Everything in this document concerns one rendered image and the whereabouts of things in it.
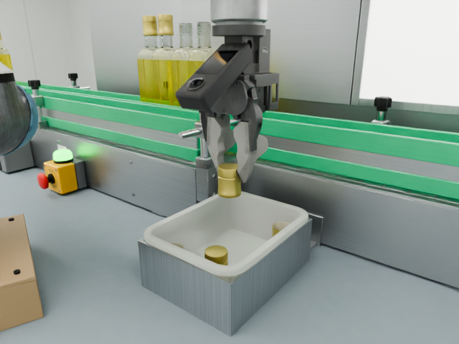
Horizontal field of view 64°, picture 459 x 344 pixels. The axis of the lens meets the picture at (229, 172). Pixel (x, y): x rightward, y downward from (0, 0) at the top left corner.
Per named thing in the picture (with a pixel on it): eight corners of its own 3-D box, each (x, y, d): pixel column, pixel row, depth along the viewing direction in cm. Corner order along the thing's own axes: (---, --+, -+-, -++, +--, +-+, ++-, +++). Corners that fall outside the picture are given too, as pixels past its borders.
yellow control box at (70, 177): (88, 188, 93) (84, 160, 91) (60, 197, 88) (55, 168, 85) (73, 182, 97) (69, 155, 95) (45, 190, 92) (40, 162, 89)
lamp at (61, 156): (76, 160, 91) (75, 149, 90) (59, 165, 87) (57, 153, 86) (67, 158, 93) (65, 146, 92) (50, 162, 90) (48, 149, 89)
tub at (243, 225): (311, 257, 62) (315, 210, 59) (231, 336, 45) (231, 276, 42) (229, 228, 72) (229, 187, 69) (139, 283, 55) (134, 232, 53)
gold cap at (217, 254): (218, 287, 52) (218, 259, 51) (199, 278, 54) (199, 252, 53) (233, 274, 55) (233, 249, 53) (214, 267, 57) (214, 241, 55)
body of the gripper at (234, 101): (279, 114, 54) (283, 26, 50) (244, 123, 48) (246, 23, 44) (238, 108, 59) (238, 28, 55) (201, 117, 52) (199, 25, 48)
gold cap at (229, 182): (231, 200, 52) (231, 171, 51) (212, 194, 54) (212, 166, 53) (246, 192, 55) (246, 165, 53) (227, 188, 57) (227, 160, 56)
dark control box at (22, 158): (35, 167, 109) (30, 140, 107) (7, 175, 103) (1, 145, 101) (22, 162, 114) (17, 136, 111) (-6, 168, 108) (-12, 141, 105)
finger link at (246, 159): (278, 175, 55) (272, 112, 53) (255, 185, 51) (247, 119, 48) (261, 173, 57) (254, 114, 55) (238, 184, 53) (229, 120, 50)
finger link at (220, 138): (241, 168, 59) (249, 113, 55) (217, 179, 55) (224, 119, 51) (226, 162, 61) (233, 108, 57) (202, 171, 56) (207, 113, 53)
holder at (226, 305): (322, 246, 66) (326, 207, 64) (230, 336, 46) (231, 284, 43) (245, 220, 76) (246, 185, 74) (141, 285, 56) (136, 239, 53)
